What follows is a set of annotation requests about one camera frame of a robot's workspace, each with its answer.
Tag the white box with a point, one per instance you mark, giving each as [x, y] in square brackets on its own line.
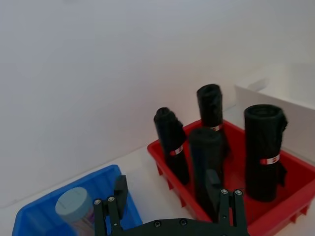
[299, 118]

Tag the jar with grey-blue lid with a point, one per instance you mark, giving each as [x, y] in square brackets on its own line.
[72, 200]

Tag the thick black bag roll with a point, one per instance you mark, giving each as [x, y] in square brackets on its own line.
[264, 147]

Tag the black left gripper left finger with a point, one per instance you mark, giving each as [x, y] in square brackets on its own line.
[121, 194]

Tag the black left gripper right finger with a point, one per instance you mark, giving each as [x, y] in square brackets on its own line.
[232, 206]

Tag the red plastic bin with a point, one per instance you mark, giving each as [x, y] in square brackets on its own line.
[268, 209]

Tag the blue plastic bin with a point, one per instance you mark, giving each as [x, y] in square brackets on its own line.
[39, 216]

